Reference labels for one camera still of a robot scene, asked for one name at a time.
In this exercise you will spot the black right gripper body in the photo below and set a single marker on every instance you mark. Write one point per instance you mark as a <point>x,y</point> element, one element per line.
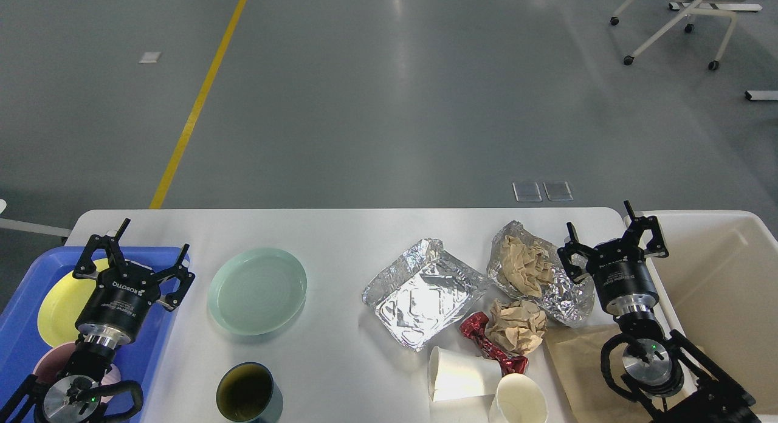
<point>622,279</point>

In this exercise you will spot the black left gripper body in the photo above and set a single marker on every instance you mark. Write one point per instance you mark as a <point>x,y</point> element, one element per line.
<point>119,304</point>

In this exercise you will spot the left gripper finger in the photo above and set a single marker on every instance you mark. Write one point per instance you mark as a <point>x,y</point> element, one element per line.
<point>85,268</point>
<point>178,272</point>

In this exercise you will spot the mint green plate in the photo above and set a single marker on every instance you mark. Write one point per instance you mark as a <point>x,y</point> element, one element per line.
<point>257,291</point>

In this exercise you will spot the dark teal mug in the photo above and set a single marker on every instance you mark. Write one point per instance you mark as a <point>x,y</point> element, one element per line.
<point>249,393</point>

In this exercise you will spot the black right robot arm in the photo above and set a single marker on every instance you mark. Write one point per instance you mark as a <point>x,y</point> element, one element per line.
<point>662,371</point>

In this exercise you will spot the yellow plate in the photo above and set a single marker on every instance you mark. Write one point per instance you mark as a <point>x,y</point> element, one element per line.
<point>60,309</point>

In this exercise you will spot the crumpled brown paper in foil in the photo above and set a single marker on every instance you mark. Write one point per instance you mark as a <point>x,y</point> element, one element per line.
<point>525,267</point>

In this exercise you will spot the crumpled aluminium foil tray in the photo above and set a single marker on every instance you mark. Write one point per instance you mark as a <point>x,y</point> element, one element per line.
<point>566,302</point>

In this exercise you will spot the right floor socket cover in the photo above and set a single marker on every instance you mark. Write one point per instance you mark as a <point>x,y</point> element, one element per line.
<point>558,191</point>

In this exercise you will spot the floor socket cover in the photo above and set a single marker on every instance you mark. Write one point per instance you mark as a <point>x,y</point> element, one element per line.
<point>558,191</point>
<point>527,191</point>

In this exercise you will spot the beige plastic bin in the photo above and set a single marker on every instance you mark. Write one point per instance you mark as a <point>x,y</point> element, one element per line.
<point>719,288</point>

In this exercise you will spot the left floor socket cover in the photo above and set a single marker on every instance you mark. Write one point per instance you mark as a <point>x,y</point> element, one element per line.
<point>527,191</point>

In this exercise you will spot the pink ribbed mug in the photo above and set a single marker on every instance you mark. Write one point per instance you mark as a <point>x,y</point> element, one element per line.
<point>54,361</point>

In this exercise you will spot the white chair leg left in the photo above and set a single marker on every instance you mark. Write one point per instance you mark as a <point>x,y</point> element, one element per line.
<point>29,227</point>

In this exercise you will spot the brown paper sheet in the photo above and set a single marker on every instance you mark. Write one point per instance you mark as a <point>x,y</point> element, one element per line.
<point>576,356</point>

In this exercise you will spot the crumpled brown paper ball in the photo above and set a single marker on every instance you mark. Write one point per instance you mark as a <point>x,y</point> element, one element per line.
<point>518,327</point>

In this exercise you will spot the blue plastic tray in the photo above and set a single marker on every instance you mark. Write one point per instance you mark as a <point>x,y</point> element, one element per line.
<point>24,326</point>

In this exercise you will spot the red foil wrapper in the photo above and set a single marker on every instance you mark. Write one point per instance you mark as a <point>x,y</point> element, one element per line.
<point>474,328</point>

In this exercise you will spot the flat aluminium foil tray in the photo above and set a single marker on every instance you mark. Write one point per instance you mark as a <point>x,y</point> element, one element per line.
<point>422,292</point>

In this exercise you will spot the upright white paper cup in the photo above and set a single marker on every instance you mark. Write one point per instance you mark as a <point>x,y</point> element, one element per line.
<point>518,399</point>

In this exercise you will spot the lying white paper cup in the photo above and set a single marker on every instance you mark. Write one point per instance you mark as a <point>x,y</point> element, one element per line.
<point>456,376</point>

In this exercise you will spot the white metal bar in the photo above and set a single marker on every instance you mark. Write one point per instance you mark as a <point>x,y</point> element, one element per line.
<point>761,95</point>

